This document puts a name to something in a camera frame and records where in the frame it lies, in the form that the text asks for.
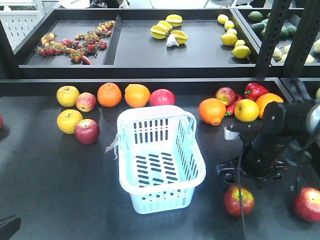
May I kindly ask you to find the red apple at corner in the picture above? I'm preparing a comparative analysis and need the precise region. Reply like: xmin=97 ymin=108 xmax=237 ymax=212
xmin=0 ymin=115 xmax=4 ymax=129

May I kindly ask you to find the white garlic bulb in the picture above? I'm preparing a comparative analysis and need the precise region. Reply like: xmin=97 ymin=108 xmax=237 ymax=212
xmin=166 ymin=34 xmax=180 ymax=48

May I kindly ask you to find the red chili pepper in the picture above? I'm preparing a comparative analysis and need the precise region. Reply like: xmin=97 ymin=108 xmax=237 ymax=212
xmin=225 ymin=94 xmax=243 ymax=116

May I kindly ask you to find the red green apple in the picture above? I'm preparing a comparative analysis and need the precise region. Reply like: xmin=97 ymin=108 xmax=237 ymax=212
xmin=223 ymin=185 xmax=255 ymax=218
xmin=293 ymin=187 xmax=320 ymax=223

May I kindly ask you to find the orange right of pair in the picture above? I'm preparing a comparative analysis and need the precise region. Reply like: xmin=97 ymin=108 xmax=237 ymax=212
xmin=124 ymin=83 xmax=151 ymax=108

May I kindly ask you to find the light blue plastic basket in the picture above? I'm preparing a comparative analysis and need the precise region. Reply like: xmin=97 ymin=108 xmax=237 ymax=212
xmin=106 ymin=105 xmax=206 ymax=214

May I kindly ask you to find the yellow apple back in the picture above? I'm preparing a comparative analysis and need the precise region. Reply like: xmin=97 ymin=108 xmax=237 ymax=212
xmin=56 ymin=85 xmax=80 ymax=107

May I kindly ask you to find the black wooden display stand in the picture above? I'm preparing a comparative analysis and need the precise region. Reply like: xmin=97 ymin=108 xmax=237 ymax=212
xmin=0 ymin=8 xmax=320 ymax=240

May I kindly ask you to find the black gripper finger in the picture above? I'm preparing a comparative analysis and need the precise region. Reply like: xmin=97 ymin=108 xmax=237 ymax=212
xmin=0 ymin=215 xmax=22 ymax=240

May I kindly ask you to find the cherry tomato vine cluster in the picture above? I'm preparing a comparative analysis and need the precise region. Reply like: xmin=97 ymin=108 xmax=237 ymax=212
xmin=35 ymin=20 xmax=117 ymax=65

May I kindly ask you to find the dark red apple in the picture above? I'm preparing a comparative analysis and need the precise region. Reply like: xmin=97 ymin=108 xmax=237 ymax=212
xmin=74 ymin=118 xmax=100 ymax=145

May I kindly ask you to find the yellow round fruit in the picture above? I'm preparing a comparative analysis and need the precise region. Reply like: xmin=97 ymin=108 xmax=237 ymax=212
xmin=234 ymin=99 xmax=260 ymax=123

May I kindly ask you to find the orange beside pepper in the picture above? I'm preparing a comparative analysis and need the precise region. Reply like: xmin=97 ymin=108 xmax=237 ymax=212
xmin=256 ymin=92 xmax=284 ymax=119

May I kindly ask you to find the orange of pair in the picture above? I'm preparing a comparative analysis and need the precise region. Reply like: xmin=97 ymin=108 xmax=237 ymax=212
xmin=97 ymin=82 xmax=122 ymax=108
xmin=124 ymin=83 xmax=151 ymax=108

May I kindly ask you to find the small pink red apple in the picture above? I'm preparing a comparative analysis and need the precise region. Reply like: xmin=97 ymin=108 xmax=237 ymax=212
xmin=75 ymin=92 xmax=97 ymax=113

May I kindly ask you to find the orange left of pair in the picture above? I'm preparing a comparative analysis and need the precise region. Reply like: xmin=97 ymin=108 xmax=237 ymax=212
xmin=97 ymin=82 xmax=122 ymax=108

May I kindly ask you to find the red bell pepper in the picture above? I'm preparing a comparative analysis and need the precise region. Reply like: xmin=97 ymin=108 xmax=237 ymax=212
xmin=244 ymin=82 xmax=269 ymax=102

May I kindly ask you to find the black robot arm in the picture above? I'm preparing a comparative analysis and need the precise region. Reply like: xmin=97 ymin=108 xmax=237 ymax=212
xmin=216 ymin=78 xmax=320 ymax=186

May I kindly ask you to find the yellow apple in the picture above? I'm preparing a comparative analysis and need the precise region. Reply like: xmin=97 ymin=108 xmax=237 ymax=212
xmin=56 ymin=85 xmax=80 ymax=107
xmin=56 ymin=109 xmax=83 ymax=135

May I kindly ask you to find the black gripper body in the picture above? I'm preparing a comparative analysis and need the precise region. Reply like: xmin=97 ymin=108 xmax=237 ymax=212
xmin=215 ymin=123 xmax=301 ymax=190

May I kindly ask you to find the pink red apple near pepper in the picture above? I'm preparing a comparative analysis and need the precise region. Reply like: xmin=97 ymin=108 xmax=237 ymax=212
xmin=215 ymin=87 xmax=237 ymax=107

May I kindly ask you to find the orange with navel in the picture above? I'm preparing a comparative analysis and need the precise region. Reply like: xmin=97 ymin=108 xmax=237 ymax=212
xmin=198 ymin=98 xmax=226 ymax=126

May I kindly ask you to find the large red apple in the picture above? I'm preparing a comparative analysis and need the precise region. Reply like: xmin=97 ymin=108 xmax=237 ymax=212
xmin=149 ymin=88 xmax=176 ymax=106

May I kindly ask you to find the yellow apple front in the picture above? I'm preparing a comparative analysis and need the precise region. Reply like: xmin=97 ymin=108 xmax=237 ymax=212
xmin=56 ymin=109 xmax=83 ymax=135

